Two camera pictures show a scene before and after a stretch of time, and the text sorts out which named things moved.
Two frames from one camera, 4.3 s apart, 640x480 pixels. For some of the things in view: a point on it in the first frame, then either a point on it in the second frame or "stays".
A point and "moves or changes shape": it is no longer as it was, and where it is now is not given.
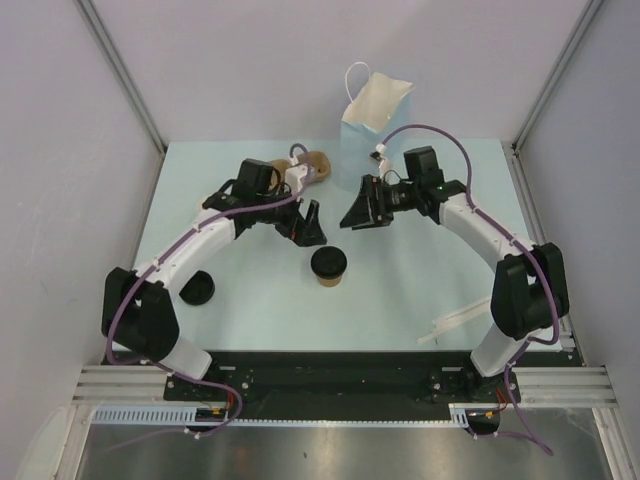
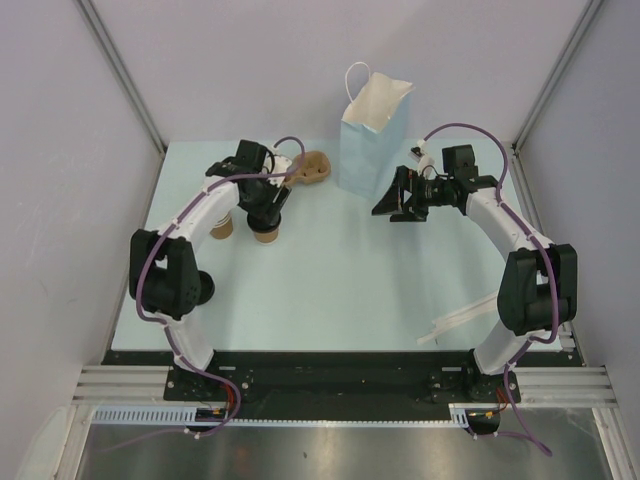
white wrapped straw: (441, 323) stays
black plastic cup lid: (328, 261) moves or changes shape
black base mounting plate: (346, 386) stays
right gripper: (370, 208) → (391, 203)
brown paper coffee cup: (329, 282) → (267, 237)
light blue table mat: (378, 288) stays
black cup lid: (200, 289) stays
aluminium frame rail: (124, 385) stays
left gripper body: (286, 217) → (263, 195)
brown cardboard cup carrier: (317, 160) stays
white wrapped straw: (449, 323) stays
